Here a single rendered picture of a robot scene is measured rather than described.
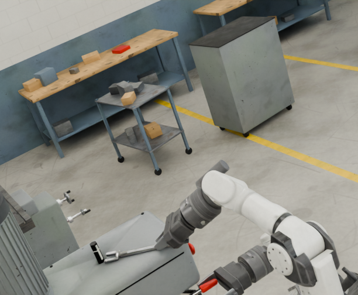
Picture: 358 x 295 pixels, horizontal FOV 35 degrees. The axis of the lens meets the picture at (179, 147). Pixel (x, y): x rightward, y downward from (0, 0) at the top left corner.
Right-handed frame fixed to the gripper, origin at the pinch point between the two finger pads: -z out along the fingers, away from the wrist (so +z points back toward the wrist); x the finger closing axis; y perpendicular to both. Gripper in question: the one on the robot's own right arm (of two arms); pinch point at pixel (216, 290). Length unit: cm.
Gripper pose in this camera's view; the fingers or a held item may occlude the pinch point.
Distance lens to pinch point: 166.8
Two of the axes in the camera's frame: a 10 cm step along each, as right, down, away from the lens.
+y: 3.1, 8.6, 4.1
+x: 4.7, 2.4, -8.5
